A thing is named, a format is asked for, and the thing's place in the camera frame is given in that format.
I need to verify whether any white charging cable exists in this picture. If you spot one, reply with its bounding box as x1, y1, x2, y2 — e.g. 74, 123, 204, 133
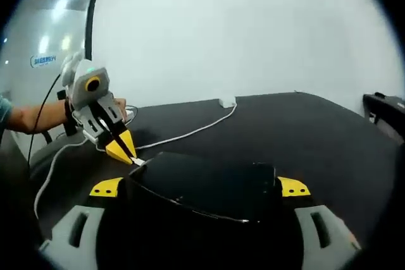
125, 101, 238, 168

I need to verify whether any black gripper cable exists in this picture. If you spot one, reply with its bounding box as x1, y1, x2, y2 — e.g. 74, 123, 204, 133
27, 73, 65, 165

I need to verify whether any person's teal shirt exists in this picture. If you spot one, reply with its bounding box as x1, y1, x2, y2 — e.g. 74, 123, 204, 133
0, 96, 14, 140

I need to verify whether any glass door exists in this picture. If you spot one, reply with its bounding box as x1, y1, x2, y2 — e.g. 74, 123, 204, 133
0, 0, 103, 118

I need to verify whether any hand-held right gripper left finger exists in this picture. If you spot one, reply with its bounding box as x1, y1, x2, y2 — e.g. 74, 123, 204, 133
38, 176, 128, 270

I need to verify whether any white power strip cable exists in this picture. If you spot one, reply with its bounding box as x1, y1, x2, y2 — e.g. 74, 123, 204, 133
33, 138, 96, 221

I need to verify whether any black phone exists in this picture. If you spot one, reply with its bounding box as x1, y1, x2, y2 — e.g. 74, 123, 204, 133
127, 151, 285, 224

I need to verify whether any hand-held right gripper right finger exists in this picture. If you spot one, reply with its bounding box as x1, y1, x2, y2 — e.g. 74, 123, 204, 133
275, 176, 363, 270

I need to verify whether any black wrist strap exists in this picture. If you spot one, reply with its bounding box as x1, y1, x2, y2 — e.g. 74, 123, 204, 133
56, 90, 78, 137

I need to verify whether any blue door sticker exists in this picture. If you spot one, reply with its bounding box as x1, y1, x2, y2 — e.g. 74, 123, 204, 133
29, 54, 58, 69

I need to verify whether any white power strip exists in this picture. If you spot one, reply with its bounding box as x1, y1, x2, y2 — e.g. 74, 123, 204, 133
82, 108, 135, 145

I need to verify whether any black printer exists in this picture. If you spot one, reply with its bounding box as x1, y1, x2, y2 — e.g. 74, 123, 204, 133
362, 92, 405, 145

